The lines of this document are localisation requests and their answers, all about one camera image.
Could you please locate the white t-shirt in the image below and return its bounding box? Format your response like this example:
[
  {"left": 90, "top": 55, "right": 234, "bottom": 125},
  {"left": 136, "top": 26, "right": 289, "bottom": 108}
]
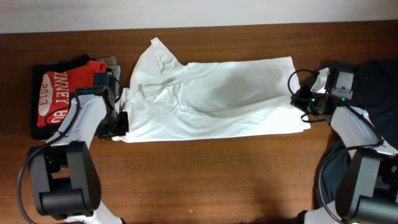
[{"left": 121, "top": 38, "right": 310, "bottom": 143}]

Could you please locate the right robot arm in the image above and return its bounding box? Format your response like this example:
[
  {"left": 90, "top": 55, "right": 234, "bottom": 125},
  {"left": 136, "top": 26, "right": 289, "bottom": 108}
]
[{"left": 291, "top": 63, "right": 397, "bottom": 223}]

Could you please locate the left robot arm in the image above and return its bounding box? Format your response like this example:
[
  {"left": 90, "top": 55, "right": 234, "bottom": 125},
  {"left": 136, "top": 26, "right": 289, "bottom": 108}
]
[{"left": 18, "top": 73, "right": 129, "bottom": 223}]

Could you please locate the dark green t-shirt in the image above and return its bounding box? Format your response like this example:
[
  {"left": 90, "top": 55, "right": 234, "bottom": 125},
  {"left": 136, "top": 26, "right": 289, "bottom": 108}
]
[{"left": 316, "top": 60, "right": 397, "bottom": 207}]

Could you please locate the folded red printed t-shirt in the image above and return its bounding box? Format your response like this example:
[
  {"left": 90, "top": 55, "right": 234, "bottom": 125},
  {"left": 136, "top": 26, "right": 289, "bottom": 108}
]
[{"left": 37, "top": 60, "right": 106, "bottom": 128}]

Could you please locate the folded black t-shirt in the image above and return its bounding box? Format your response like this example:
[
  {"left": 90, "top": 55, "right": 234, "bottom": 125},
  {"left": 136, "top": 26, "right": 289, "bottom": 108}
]
[{"left": 30, "top": 55, "right": 97, "bottom": 140}]

